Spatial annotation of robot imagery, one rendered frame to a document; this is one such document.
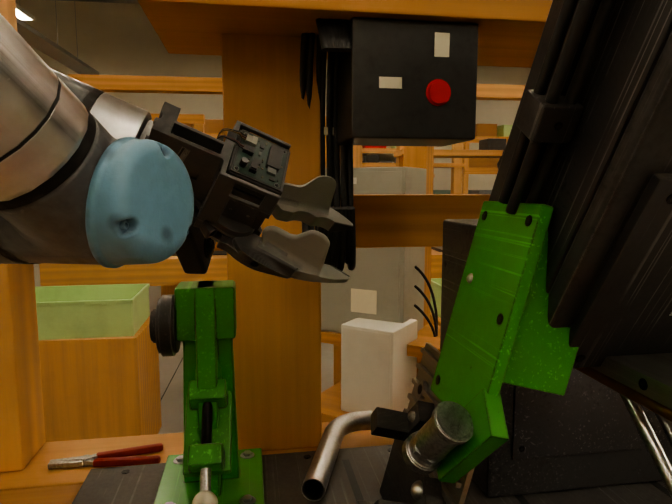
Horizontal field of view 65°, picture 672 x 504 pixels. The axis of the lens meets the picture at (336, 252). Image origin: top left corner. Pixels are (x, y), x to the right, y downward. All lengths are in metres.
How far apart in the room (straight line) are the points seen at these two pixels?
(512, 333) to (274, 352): 0.44
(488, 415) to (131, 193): 0.33
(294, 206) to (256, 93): 0.30
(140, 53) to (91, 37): 0.88
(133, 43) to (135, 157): 10.72
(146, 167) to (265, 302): 0.51
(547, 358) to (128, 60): 10.67
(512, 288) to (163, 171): 0.30
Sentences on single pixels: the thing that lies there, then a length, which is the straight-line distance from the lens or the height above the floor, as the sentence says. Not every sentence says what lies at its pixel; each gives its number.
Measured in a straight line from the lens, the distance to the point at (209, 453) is 0.65.
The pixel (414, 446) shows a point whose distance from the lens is 0.52.
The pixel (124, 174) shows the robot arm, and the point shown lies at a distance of 0.31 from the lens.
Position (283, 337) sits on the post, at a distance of 0.82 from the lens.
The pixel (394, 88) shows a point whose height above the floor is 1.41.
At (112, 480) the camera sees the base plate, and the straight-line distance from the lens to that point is 0.82.
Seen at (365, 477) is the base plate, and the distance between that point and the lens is 0.78.
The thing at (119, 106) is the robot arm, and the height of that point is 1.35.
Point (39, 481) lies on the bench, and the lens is 0.91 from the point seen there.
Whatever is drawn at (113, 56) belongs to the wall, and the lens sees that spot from 11.06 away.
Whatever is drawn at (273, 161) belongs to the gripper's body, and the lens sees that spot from 0.46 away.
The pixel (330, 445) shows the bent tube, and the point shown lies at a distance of 0.79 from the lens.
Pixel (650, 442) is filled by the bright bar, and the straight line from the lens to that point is 0.56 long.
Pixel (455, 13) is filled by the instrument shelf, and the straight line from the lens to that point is 0.75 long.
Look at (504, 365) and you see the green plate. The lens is 0.49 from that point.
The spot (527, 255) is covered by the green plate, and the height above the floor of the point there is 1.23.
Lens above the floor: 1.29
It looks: 7 degrees down
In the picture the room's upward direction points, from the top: straight up
